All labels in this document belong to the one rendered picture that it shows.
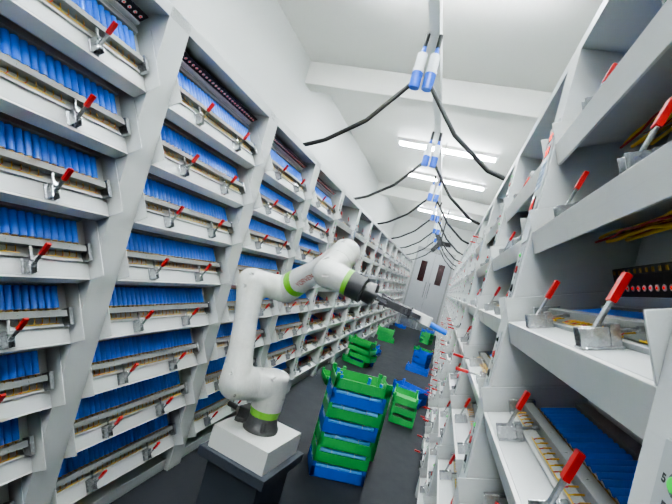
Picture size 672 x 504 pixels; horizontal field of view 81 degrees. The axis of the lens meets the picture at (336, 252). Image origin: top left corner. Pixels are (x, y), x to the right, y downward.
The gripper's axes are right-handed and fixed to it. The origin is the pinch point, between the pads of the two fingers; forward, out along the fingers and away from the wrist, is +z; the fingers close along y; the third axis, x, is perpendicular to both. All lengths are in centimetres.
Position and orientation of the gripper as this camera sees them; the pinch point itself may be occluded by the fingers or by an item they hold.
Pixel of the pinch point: (420, 317)
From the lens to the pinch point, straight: 132.3
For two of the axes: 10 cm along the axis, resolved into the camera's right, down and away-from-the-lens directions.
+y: 2.6, 1.1, 9.6
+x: -4.2, 9.1, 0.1
